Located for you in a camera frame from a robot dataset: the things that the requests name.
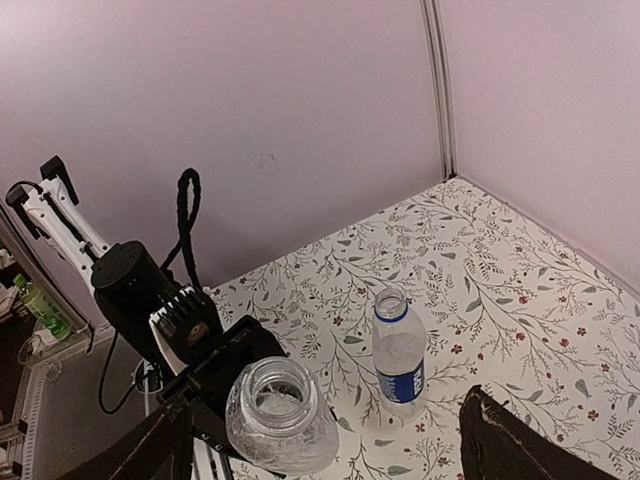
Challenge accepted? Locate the aluminium front rail frame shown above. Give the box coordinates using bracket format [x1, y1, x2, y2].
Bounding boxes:
[8, 329, 158, 479]

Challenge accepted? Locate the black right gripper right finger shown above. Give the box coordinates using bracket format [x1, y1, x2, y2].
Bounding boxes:
[459, 385, 612, 479]

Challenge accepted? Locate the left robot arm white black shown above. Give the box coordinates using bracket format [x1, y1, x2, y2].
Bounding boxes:
[5, 156, 284, 457]

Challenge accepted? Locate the green drink bottle background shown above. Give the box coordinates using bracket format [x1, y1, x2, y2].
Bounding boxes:
[13, 274, 72, 341]

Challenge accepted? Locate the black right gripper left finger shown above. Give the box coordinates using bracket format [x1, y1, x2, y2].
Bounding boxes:
[62, 400, 193, 479]

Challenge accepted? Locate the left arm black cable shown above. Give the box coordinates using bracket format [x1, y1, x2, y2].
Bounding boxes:
[159, 168, 206, 291]

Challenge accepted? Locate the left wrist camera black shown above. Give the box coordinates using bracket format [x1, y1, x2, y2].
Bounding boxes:
[149, 286, 224, 375]

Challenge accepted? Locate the left aluminium corner post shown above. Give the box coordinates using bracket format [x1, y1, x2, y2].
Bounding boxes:
[421, 0, 457, 180]

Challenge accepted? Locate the clear bottle white cap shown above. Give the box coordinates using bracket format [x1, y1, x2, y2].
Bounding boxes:
[225, 356, 339, 475]

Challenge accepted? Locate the floral patterned table mat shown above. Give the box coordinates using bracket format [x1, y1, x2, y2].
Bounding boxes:
[210, 179, 639, 479]

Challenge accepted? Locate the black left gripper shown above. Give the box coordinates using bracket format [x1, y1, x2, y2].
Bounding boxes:
[158, 315, 285, 450]

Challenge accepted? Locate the Pepsi bottle blue label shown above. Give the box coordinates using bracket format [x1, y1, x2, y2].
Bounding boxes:
[372, 288, 427, 422]

